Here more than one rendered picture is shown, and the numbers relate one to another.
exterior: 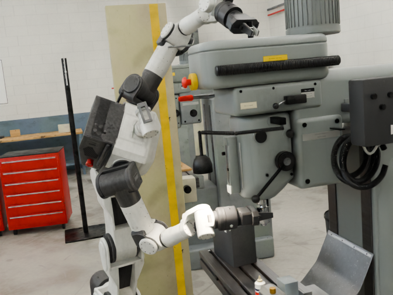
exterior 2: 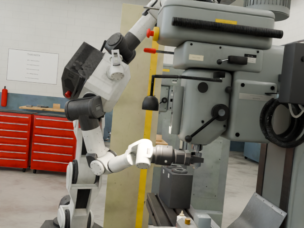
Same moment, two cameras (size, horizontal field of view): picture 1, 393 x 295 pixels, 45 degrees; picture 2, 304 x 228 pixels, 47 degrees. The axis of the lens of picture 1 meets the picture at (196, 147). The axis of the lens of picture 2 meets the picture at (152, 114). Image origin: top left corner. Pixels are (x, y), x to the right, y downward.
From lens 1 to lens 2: 40 cm
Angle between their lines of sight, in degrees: 9
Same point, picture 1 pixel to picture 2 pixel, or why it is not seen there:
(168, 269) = (130, 215)
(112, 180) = (78, 105)
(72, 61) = not seen: hidden behind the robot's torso
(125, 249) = (86, 174)
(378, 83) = not seen: outside the picture
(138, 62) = (139, 49)
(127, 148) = (97, 84)
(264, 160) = (202, 108)
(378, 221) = (296, 184)
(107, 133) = (83, 70)
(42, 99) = not seen: hidden behind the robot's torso
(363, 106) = (292, 65)
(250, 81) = (201, 36)
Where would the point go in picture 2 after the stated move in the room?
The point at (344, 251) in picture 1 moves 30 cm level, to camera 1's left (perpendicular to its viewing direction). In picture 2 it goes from (263, 210) to (198, 201)
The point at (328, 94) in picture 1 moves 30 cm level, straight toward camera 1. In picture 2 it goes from (268, 64) to (261, 53)
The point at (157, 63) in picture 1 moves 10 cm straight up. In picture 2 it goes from (138, 28) to (140, 9)
